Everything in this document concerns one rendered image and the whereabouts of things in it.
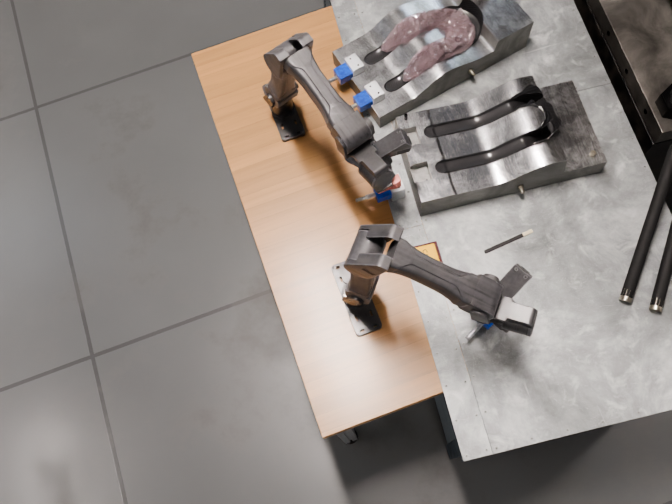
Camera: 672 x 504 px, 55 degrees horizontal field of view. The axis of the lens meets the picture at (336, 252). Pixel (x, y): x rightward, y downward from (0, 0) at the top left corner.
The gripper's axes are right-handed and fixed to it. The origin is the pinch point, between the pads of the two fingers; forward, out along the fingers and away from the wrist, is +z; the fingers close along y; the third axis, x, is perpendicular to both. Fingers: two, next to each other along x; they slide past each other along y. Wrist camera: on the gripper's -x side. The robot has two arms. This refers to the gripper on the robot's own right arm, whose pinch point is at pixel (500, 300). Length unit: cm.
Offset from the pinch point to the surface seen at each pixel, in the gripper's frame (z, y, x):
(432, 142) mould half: 13.2, 40.9, -17.0
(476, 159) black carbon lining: 16.4, 29.6, -20.6
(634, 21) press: 58, 29, -78
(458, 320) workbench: 7.1, 4.7, 12.2
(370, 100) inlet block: 15, 63, -15
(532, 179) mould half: 20.6, 15.7, -25.4
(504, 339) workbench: 9.1, -6.5, 8.4
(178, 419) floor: 39, 59, 120
